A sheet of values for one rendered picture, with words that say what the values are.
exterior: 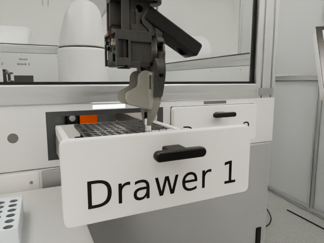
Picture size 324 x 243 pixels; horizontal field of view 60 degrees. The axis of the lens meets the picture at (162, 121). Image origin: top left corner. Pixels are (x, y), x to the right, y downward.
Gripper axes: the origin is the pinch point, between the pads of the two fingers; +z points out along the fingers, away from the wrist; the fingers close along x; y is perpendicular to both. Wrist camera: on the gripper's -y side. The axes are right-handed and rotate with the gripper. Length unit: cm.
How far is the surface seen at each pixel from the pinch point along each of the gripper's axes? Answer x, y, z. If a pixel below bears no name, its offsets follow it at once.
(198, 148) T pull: 14.3, -0.8, 2.5
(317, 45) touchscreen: -25, -75, -19
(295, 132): -111, -173, 35
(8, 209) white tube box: -4.0, 23.1, 14.4
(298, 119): -109, -173, 23
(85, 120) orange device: -59, 1, 8
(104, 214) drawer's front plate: 10.7, 11.1, 10.9
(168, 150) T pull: 13.7, 3.4, 2.4
